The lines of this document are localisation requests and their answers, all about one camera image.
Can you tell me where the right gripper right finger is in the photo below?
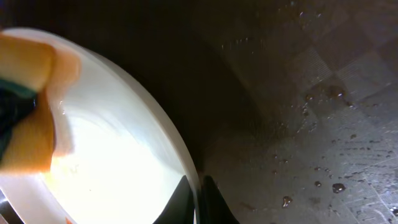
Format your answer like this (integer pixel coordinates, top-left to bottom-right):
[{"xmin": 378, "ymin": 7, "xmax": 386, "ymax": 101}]
[{"xmin": 199, "ymin": 175, "xmax": 239, "ymax": 224}]

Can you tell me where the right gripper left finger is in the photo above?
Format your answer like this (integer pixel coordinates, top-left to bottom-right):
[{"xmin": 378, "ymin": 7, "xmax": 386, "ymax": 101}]
[{"xmin": 154, "ymin": 176, "xmax": 195, "ymax": 224}]

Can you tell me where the cream white plate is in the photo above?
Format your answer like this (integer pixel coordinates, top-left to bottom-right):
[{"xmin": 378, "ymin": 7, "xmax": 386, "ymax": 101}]
[{"xmin": 1, "ymin": 28, "xmax": 200, "ymax": 223}]

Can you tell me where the yellow green sponge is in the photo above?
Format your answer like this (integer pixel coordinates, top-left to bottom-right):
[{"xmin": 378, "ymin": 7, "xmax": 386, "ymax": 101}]
[{"xmin": 1, "ymin": 33, "xmax": 81, "ymax": 175}]

